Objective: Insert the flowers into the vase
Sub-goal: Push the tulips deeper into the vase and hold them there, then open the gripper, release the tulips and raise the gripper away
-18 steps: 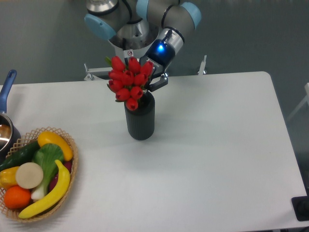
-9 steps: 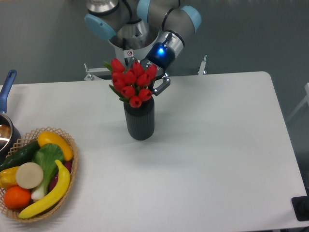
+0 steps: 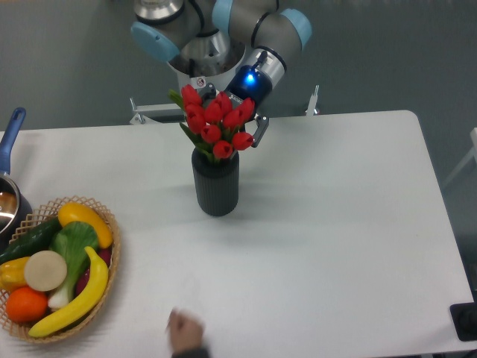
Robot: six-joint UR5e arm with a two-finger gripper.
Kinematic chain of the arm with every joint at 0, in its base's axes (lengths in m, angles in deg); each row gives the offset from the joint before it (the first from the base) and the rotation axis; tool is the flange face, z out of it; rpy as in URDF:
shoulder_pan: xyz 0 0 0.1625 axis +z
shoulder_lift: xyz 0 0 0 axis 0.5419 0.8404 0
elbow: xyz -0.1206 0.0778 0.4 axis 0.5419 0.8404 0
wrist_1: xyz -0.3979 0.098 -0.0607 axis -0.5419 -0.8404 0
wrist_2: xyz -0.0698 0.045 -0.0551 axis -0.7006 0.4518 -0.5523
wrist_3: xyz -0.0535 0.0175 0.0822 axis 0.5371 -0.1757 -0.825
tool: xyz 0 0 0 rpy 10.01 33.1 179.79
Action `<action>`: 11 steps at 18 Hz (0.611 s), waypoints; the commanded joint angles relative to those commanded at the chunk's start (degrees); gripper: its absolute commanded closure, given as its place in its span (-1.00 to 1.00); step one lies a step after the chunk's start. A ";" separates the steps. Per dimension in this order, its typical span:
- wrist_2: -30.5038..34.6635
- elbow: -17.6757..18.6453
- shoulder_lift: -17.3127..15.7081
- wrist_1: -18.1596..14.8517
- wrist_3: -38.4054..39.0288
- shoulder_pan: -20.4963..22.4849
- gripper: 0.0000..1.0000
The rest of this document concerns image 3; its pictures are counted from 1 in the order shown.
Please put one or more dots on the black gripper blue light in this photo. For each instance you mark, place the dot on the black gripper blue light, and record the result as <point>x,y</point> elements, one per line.
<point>248,82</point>

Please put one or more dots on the red tulip bouquet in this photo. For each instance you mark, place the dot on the red tulip bouquet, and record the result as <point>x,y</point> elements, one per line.
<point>215,127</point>

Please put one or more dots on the dark grey ribbed vase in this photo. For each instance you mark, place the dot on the dark grey ribbed vase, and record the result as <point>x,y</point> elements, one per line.
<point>217,187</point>

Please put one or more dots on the dark sleeve forearm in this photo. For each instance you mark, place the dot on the dark sleeve forearm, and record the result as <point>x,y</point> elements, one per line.
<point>192,353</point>

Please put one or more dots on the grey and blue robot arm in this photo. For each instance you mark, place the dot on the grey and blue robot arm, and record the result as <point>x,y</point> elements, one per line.
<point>241,47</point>

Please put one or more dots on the person's hand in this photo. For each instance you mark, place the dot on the person's hand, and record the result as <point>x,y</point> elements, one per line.
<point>185,332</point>

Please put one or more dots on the purple eggplant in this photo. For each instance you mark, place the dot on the purple eggplant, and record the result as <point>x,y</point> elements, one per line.
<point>105,254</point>

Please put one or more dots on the woven wicker basket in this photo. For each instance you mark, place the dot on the woven wicker basket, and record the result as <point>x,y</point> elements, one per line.
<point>39,216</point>

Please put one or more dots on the green bok choy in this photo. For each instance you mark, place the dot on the green bok choy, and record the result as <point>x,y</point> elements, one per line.
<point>70,243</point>

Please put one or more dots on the yellow banana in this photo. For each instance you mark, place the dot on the yellow banana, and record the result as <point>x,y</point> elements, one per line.
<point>79,306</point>

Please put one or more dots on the green cucumber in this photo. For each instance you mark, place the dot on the green cucumber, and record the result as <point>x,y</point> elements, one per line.
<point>36,239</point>

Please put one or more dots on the white furniture piece right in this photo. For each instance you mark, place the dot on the white furniture piece right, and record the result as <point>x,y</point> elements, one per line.
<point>467,162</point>

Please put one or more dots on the beige round disc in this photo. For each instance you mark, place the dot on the beige round disc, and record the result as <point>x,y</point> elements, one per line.
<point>45,271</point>

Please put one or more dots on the yellow bell pepper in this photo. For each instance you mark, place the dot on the yellow bell pepper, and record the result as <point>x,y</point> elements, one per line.
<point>12,274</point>

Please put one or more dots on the orange fruit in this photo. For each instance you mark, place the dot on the orange fruit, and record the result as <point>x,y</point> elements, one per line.
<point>26,304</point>

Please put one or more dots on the black device at table edge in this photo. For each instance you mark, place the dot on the black device at table edge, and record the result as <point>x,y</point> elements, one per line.
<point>464,320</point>

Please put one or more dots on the blue handled saucepan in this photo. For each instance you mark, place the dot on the blue handled saucepan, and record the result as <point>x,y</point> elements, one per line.
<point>14,205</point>

